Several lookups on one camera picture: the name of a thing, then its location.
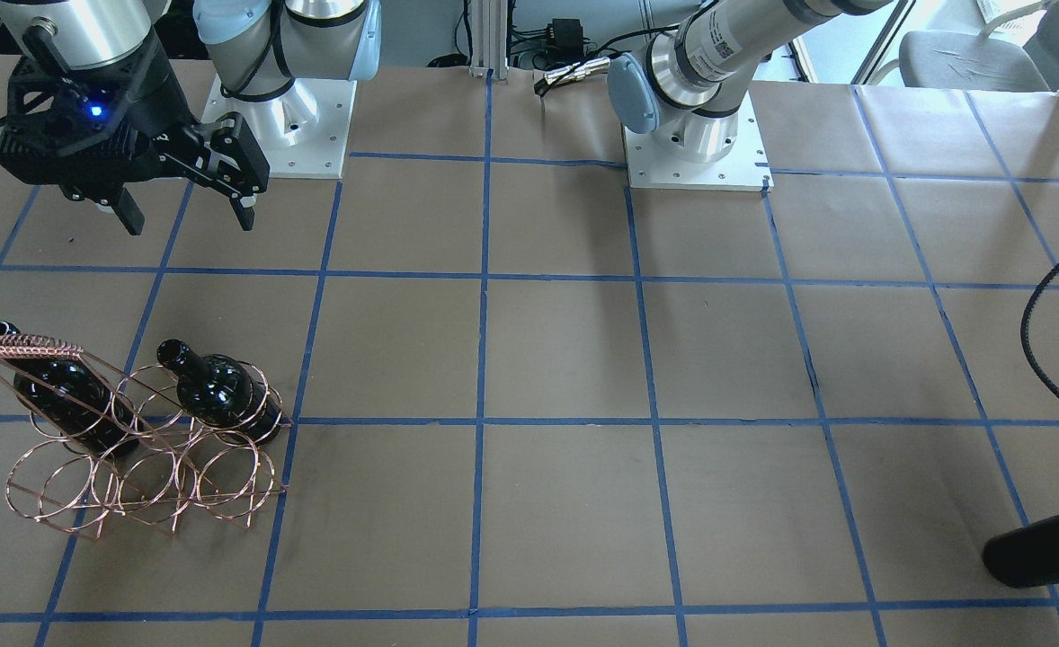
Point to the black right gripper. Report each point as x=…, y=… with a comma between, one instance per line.
x=154, y=93

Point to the dark wine bottle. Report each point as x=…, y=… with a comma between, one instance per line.
x=77, y=402
x=1026, y=557

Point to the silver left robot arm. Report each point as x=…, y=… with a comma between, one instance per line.
x=687, y=88

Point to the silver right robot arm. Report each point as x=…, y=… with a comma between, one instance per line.
x=259, y=48

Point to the dark wine bottle basket end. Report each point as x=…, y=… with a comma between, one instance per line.
x=220, y=393

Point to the grey office chair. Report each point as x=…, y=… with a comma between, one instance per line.
x=981, y=62

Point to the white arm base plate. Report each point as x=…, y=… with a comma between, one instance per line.
x=304, y=133
x=698, y=153

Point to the copper wire wine basket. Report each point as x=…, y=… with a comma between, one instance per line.
x=189, y=433

